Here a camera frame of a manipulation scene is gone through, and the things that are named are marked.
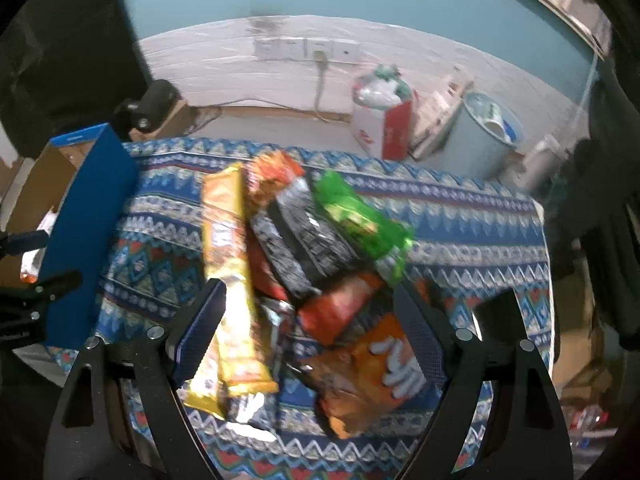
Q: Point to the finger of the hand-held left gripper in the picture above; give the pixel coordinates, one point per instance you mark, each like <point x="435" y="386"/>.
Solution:
<point x="50" y="285"/>
<point x="25" y="242"/>

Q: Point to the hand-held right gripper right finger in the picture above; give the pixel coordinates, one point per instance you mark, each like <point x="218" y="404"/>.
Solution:
<point x="421" y="340"/>

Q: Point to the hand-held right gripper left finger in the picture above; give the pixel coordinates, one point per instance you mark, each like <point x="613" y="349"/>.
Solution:
<point x="200" y="332"/>

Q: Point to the orange chip bag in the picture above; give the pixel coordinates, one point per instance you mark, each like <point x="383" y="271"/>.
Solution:
<point x="380" y="370"/>

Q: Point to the small yellow snack packet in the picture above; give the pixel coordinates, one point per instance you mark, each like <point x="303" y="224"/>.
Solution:
<point x="206" y="392"/>

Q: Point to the dark red snack packet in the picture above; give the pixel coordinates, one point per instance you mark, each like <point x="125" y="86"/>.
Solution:
<point x="262" y="272"/>

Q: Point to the orange-red snack packet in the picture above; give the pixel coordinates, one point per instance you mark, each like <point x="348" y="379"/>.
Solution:
<point x="340" y="305"/>

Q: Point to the long yellow orange snack packet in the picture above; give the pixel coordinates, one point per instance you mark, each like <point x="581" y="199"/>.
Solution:
<point x="226" y="240"/>

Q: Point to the black snack packet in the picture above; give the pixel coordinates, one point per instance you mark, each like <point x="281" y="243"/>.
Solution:
<point x="282" y="255"/>
<point x="320" y="240"/>

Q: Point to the green snack packet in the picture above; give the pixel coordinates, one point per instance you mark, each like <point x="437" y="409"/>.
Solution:
<point x="357" y="215"/>

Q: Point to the orange patterned snack packet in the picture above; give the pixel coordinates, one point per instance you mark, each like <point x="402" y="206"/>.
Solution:
<point x="272" y="170"/>

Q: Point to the blue patterned tablecloth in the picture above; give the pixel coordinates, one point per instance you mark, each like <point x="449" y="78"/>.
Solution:
<point x="475" y="220"/>

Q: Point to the black device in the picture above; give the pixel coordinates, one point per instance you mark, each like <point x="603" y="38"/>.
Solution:
<point x="150" y="102"/>

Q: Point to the dark cloth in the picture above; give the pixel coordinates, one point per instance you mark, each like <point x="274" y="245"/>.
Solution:
<point x="65" y="50"/>

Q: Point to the brown cardboard box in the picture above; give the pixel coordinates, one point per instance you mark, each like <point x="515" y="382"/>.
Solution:
<point x="176" y="115"/>

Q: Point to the light blue bucket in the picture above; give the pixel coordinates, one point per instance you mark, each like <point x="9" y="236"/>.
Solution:
<point x="470" y="145"/>

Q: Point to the red white cardboard box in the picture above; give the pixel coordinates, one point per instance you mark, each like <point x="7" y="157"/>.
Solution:
<point x="380" y="127"/>

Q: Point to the white cup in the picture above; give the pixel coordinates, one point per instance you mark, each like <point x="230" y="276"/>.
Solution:
<point x="496" y="127"/>

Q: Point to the white red paper packs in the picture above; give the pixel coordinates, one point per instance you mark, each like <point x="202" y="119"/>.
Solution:
<point x="435" y="110"/>

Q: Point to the dark hanging clothing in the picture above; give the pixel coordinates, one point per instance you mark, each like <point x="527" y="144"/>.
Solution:
<point x="605" y="185"/>

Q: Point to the clear green plastic bag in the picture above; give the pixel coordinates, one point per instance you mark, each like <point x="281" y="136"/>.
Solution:
<point x="380" y="87"/>

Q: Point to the white wall socket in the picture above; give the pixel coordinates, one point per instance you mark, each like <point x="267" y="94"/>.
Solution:
<point x="266" y="48"/>
<point x="346" y="53"/>
<point x="320" y="46"/>
<point x="293" y="48"/>

